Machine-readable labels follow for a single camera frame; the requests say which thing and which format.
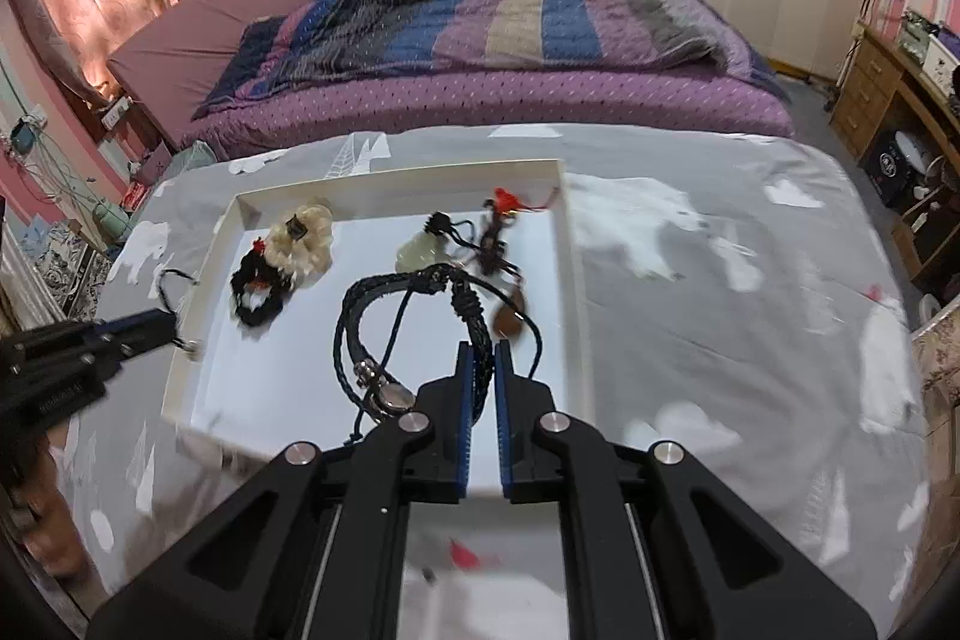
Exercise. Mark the dark box with round label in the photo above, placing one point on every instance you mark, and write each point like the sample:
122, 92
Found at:
892, 164

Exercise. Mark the purple dotted bed sheet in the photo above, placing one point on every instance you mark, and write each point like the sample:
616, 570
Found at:
525, 104

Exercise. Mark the white shallow tray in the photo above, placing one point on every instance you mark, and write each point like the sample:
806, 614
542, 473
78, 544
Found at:
300, 370

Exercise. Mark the mauve folded mattress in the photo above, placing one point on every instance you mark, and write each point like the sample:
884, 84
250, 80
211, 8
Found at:
210, 33

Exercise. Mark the grey bear print blanket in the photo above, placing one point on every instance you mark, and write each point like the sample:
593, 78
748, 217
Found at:
712, 325

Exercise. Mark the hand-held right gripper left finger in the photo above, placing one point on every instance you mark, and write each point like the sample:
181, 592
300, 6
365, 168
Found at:
465, 419

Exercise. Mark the person's left hand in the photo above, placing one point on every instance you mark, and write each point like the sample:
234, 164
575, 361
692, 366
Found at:
41, 505

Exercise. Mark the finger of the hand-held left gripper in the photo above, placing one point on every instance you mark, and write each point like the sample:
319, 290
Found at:
131, 351
112, 331

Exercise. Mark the wooden desk with drawers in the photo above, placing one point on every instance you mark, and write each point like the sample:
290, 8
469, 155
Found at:
862, 85

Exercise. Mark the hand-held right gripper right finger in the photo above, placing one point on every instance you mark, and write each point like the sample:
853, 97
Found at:
502, 419

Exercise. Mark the floral cloth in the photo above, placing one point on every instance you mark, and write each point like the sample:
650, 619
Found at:
937, 385

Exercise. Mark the green jar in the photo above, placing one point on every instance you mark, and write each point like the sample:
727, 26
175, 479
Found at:
112, 216

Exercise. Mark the cream fluffy scrunchie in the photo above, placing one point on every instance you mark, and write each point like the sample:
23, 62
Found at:
304, 250

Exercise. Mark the red tassel charm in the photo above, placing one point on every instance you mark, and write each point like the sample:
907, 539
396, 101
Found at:
510, 202

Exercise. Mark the white power strip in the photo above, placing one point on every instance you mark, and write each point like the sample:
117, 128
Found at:
116, 113

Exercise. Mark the black and white scrunchie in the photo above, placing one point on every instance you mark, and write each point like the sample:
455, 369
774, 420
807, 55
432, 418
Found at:
241, 302

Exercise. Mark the striped purple blue quilt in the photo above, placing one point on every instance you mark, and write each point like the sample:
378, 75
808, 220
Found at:
525, 10

